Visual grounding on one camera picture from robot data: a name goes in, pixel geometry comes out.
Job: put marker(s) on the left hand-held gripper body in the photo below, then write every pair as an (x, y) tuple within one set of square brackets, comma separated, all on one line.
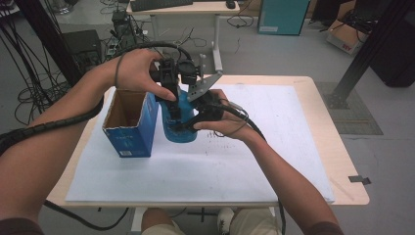
[(169, 73)]

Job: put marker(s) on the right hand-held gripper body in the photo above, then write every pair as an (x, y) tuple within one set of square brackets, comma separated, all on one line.
[(207, 104)]

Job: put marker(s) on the blue bottle with white cap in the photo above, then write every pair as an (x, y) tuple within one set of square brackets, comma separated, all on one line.
[(177, 135)]

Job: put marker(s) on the blue cardboard box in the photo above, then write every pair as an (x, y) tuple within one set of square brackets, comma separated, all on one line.
[(130, 138)]

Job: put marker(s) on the person's right hand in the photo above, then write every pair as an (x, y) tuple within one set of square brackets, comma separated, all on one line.
[(233, 125)]

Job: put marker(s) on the person's left hand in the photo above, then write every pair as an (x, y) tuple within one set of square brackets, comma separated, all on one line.
[(135, 70)]

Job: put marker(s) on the white paper sheet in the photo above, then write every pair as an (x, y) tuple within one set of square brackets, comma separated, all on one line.
[(212, 173)]

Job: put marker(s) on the dark upright computer tower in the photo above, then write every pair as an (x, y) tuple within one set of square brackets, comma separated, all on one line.
[(125, 29)]

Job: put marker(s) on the white-legged wooden desk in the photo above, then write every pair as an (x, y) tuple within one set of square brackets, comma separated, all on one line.
[(182, 8)]

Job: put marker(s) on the black keyboard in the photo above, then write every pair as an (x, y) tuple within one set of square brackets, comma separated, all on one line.
[(160, 4)]

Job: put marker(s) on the black computer mouse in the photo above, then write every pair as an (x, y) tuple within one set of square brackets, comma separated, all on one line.
[(230, 4)]

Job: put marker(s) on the black box-shaped computer case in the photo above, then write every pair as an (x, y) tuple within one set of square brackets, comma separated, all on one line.
[(81, 44)]

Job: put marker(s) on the person's left leg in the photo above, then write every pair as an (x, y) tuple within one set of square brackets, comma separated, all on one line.
[(161, 225)]

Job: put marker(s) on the person's leg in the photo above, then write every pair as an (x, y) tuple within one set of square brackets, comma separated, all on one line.
[(254, 223), (161, 225)]

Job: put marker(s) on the person's white shoe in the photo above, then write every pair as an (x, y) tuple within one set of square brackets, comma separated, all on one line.
[(225, 222)]

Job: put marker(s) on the teal cabinet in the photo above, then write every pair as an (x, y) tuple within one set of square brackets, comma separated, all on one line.
[(282, 16)]

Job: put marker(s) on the person's right leg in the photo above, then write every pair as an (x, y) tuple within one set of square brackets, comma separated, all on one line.
[(254, 223)]

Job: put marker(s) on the grey gridded floor mat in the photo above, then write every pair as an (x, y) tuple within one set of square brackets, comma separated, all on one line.
[(354, 117)]

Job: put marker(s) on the brown cardboard box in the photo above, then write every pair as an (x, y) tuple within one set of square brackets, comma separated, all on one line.
[(344, 36)]

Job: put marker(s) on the black metal stand with base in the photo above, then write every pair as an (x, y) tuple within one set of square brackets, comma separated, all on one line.
[(368, 55)]

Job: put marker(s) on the grey tape piece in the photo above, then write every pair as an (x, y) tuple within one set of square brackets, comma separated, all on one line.
[(359, 179)]

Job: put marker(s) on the dark cabinet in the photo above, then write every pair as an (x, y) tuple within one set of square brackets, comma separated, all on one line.
[(399, 68)]

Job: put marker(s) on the white table frame leg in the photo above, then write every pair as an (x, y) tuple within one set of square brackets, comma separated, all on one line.
[(138, 220)]

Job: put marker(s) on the black metal stand post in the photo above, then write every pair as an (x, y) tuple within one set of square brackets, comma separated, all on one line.
[(49, 39)]

